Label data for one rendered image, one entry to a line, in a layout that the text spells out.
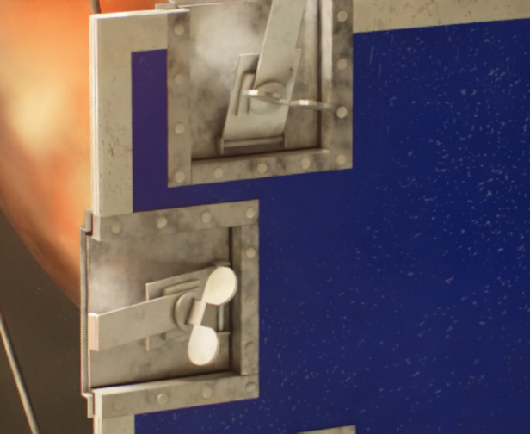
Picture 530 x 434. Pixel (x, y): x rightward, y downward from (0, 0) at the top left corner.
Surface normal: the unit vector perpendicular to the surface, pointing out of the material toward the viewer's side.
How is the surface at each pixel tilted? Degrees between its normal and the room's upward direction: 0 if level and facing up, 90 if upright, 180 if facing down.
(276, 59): 114
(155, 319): 90
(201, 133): 90
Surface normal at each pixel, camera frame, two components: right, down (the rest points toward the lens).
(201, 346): -0.63, -0.28
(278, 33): 0.41, 0.58
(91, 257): 0.45, 0.20
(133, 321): 0.76, 0.14
